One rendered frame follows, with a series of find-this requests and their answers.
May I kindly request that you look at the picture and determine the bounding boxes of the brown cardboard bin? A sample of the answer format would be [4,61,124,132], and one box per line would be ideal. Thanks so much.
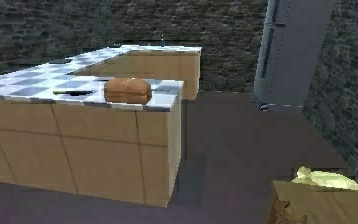
[269,180,358,224]

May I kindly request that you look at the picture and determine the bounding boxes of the brown bread loaf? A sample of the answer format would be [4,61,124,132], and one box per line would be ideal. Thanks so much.
[103,77,153,105]

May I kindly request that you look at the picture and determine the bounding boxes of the pale yellow bag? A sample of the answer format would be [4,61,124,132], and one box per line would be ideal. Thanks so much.
[290,166,358,192]

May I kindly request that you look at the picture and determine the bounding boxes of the grey fridge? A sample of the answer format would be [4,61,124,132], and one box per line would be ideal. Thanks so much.
[252,0,338,112]

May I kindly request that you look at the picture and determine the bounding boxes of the wooden counter with checkered top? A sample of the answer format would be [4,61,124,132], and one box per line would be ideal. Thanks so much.
[0,44,203,208]

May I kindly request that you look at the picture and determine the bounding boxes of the black knife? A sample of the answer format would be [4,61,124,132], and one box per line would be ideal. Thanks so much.
[52,89,94,97]

